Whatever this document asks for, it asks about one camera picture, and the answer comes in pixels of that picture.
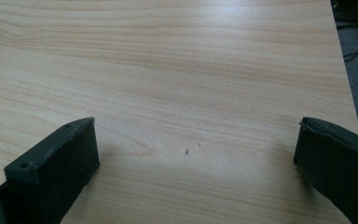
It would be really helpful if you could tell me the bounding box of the dark equipment base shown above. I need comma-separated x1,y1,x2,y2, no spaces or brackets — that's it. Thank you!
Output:
329,0,358,23

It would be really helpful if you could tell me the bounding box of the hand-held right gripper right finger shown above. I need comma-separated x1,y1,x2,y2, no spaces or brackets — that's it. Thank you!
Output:
293,117,358,224

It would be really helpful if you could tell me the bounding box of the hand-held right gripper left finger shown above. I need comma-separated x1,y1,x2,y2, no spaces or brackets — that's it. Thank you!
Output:
0,117,101,224

